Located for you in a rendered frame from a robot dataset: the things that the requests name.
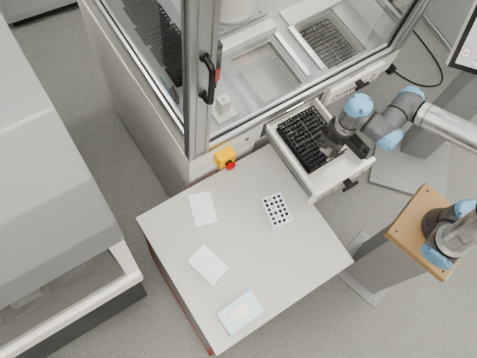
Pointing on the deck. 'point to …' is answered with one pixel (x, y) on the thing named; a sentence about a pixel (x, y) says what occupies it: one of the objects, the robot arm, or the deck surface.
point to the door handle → (209, 79)
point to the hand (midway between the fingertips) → (332, 155)
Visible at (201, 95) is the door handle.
